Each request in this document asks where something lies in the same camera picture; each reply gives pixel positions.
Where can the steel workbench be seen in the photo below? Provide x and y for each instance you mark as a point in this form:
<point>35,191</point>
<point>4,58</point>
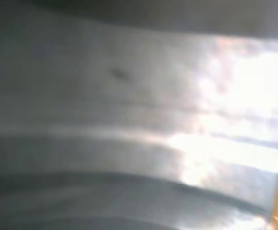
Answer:
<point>105,95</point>

